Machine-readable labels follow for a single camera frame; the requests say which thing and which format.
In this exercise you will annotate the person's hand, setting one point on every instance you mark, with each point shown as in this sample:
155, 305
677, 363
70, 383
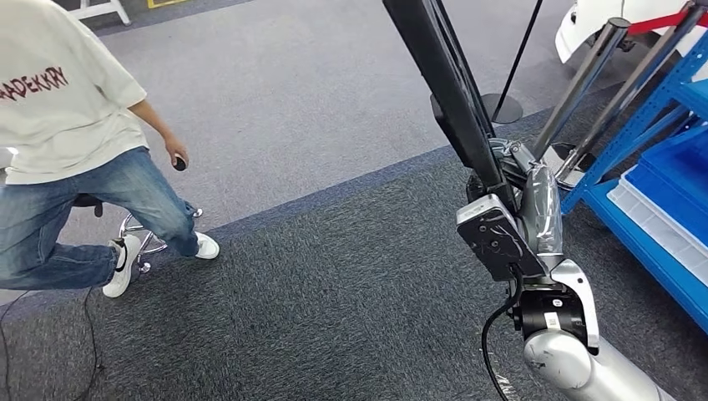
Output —
174, 146

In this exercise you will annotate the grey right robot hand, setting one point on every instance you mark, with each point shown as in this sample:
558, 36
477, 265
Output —
542, 210

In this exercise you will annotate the small black controller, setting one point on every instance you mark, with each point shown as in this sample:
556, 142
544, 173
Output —
180, 164

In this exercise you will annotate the black plastic plate part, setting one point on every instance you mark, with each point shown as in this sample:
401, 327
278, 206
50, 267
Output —
437, 61

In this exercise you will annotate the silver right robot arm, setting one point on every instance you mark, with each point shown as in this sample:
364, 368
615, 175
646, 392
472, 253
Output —
575, 365

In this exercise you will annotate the blue metal shelf rack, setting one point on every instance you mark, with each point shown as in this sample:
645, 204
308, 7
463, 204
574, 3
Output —
652, 260

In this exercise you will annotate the chrome stool with black seat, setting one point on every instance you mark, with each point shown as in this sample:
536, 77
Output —
88, 200

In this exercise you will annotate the black pole stand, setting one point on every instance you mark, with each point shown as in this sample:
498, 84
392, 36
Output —
500, 108

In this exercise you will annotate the white plastic bin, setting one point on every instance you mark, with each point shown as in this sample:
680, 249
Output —
652, 221

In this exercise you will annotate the person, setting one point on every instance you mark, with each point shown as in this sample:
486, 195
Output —
55, 110

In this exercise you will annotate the blue plastic bin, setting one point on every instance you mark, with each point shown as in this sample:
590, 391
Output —
680, 177

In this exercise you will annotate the white car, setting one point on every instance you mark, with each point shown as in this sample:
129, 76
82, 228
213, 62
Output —
586, 14

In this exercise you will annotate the red barrier belt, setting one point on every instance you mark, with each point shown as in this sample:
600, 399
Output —
658, 22

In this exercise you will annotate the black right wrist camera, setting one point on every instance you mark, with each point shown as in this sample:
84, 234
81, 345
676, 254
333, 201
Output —
498, 243

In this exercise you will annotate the white furniture leg frame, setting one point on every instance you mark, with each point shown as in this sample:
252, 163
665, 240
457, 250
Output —
99, 10

